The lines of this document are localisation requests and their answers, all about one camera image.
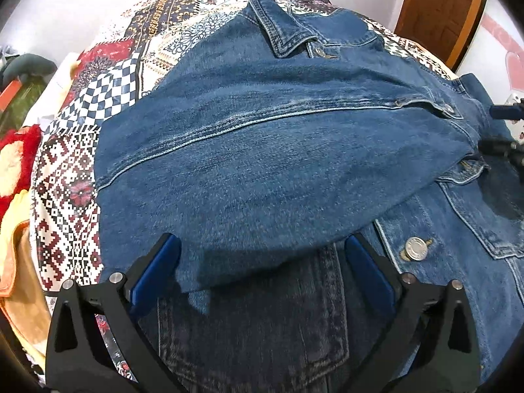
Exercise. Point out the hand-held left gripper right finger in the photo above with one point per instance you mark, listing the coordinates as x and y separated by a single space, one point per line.
370 272

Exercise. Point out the yellow orange cloth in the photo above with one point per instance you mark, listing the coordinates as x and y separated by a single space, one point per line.
20 286

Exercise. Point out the patterned patchwork bedspread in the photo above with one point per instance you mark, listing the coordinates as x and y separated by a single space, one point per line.
69 180

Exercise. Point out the white sheet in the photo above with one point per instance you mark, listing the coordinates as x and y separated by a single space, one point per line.
65 73

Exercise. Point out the orange box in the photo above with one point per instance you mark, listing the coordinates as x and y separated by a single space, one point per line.
9 94

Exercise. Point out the brown wooden door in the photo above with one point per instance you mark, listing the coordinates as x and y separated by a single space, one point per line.
438 8

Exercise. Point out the pink wall sticker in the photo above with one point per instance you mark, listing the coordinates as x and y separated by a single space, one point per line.
503 37

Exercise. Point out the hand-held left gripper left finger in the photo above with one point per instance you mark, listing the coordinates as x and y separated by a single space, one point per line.
153 272

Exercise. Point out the blue denim jacket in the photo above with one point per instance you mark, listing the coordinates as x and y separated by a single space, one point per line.
266 151

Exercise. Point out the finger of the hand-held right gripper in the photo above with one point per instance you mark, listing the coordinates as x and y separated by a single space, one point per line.
507 110
497 148

